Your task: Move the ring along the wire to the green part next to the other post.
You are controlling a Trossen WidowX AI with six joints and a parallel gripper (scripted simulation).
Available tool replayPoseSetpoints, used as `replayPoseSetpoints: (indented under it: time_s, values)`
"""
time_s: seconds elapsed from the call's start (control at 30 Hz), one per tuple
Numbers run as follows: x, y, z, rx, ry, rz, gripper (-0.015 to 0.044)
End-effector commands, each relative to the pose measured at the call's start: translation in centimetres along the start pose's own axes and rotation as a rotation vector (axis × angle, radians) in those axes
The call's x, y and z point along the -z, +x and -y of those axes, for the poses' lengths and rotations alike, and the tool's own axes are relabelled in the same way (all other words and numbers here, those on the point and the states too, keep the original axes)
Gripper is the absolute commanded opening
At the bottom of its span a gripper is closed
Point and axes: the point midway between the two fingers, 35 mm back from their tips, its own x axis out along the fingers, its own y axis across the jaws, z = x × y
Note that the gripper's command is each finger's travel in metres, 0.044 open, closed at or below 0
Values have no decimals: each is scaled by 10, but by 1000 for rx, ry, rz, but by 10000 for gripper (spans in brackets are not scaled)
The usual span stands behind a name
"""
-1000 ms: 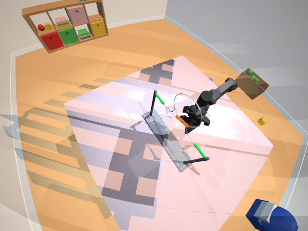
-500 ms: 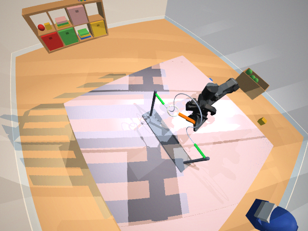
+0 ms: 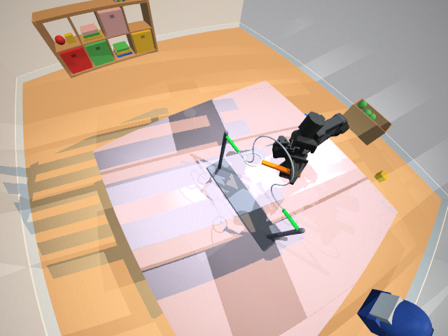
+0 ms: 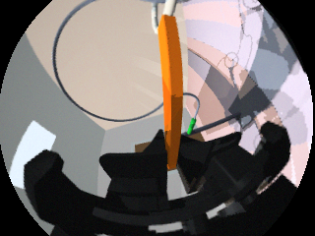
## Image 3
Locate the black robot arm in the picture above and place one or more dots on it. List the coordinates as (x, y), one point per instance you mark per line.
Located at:
(314, 126)

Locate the orange handle with white loop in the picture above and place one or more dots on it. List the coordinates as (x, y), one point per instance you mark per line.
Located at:
(267, 164)

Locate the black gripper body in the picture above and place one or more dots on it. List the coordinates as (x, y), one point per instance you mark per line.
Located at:
(301, 144)

